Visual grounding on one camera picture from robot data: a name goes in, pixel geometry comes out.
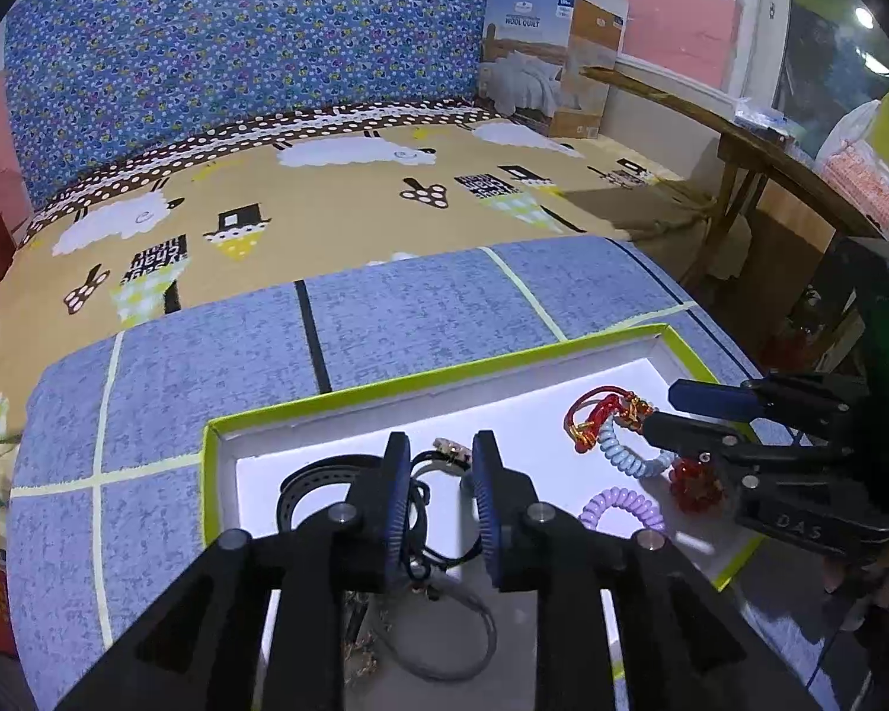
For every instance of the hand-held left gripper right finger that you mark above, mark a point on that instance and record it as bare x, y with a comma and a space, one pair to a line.
489, 526

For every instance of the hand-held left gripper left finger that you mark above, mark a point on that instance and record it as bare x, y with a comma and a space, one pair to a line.
398, 526

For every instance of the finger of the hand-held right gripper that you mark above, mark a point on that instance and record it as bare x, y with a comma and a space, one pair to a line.
689, 437
718, 396

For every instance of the red bead cluster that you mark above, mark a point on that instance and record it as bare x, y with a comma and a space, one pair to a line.
693, 489

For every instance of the green cardboard box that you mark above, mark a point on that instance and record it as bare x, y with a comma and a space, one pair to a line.
548, 415

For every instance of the person's right hand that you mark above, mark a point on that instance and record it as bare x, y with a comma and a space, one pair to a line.
859, 592

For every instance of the wooden bench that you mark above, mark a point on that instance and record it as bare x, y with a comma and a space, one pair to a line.
763, 163

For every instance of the white plastic bag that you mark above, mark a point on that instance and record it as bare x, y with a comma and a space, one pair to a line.
859, 170

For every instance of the clear plastic packet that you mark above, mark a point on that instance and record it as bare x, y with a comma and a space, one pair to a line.
763, 118

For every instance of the yellow sheep print bedsheet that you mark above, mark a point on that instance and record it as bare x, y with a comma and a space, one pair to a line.
341, 207

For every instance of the cardboard quilt box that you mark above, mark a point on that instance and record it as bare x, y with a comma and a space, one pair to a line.
533, 67

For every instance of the blue floral headboard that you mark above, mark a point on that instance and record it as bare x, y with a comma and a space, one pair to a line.
267, 52

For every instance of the white window frame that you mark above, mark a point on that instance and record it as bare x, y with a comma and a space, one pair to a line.
763, 15

